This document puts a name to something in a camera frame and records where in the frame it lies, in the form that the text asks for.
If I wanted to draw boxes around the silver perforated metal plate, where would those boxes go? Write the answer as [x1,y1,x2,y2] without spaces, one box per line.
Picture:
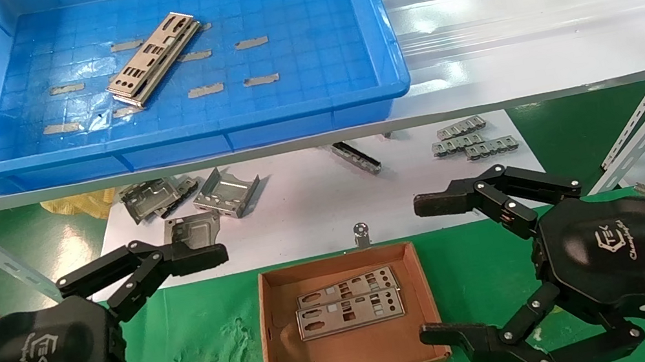
[294,286,408,343]
[293,264,402,312]
[105,21,215,112]

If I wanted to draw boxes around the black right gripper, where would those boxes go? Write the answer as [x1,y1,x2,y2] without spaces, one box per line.
[395,140,645,362]

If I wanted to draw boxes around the green table cloth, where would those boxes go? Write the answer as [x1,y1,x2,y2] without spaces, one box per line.
[0,186,645,362]

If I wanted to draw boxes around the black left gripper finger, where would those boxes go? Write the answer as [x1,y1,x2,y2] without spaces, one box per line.
[51,226,237,333]

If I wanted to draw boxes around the flat rectangular metal frame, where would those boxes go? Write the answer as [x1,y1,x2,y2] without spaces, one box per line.
[160,209,226,260]

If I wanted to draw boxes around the narrow metal rail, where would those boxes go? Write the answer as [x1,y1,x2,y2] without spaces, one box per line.
[328,135,385,182]

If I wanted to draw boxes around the yellow plastic bag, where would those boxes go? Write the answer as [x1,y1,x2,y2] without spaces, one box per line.
[39,187,123,229]

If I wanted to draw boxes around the white metal shelf board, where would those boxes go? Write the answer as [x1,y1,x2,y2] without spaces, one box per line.
[0,0,645,213]

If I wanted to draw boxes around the stacked metal plates in tray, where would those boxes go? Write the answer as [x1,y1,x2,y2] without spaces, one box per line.
[96,9,209,106]

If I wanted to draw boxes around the folded U-shaped metal bracket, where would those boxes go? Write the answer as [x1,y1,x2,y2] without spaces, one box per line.
[187,160,267,226]

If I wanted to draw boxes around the blue plastic tray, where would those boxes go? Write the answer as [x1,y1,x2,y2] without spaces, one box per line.
[0,0,419,196]

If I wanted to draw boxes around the small notched metal strip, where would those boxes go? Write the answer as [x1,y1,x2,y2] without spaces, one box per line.
[430,131,487,158]
[463,134,522,163]
[434,114,489,142]

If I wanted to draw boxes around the grey stamped metal bracket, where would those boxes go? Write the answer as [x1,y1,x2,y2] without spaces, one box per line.
[117,175,186,227]

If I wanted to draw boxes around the brown cardboard box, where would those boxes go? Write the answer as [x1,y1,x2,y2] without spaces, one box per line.
[247,237,454,362]

